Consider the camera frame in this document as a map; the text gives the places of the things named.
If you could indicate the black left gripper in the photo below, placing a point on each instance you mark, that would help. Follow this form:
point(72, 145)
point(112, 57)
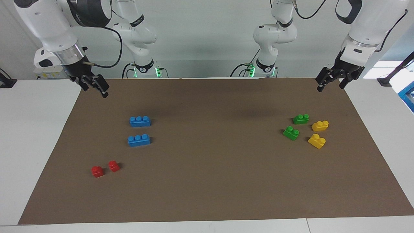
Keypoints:
point(349, 69)

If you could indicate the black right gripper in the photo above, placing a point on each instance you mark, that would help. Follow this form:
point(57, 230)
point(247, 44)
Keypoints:
point(77, 72)

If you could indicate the green two-stud toy brick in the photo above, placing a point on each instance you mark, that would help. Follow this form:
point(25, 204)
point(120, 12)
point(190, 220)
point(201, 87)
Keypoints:
point(300, 119)
point(291, 133)

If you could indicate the blue three-stud toy brick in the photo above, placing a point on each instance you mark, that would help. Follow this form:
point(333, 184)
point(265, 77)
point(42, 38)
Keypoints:
point(139, 140)
point(139, 121)

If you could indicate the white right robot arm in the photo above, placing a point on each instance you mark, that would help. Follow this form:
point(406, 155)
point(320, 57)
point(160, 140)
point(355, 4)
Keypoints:
point(45, 22)

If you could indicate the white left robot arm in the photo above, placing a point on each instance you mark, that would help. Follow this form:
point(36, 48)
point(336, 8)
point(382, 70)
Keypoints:
point(372, 26)

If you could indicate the yellow two-stud toy brick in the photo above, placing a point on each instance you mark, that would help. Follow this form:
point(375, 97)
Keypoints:
point(320, 126)
point(317, 141)

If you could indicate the white device with yellow label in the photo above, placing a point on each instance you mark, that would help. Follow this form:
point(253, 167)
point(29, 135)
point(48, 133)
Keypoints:
point(43, 64)

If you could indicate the black stand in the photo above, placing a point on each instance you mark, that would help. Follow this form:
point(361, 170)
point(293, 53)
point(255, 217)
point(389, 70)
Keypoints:
point(393, 72)

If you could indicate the red one-stud toy brick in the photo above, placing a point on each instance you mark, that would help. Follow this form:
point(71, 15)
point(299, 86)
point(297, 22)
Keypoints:
point(114, 166)
point(97, 171)

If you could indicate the brown table mat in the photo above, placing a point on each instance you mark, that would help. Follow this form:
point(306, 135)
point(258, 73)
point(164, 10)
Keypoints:
point(210, 161)

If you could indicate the blue metal frame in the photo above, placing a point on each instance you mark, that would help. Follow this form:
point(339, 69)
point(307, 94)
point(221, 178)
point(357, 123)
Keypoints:
point(408, 95)

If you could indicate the black clamp mount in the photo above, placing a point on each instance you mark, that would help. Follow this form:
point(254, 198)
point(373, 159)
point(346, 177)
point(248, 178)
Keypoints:
point(6, 81)

